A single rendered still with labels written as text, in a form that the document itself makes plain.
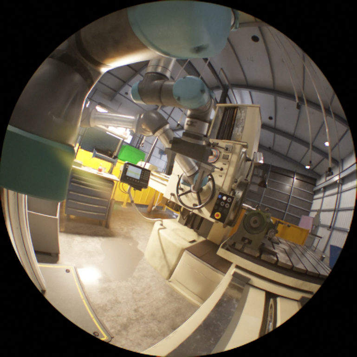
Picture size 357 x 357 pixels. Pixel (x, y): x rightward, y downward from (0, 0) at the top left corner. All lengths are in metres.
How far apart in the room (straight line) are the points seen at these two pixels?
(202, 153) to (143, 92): 0.24
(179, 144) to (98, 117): 0.51
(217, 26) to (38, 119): 0.19
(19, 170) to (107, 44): 0.14
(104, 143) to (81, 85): 2.34
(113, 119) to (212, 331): 1.16
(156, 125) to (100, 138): 2.01
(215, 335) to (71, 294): 0.90
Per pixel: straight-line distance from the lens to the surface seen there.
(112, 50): 0.15
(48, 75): 0.18
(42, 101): 0.16
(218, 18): 0.15
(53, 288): 1.14
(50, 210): 1.84
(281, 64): 7.81
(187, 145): 0.39
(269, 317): 1.05
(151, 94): 0.34
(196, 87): 0.27
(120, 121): 0.72
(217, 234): 1.89
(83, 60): 0.19
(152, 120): 0.58
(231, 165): 1.20
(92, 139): 2.48
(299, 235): 3.82
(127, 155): 4.75
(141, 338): 1.35
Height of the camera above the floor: 1.30
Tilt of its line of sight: 1 degrees up
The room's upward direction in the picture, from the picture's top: 20 degrees clockwise
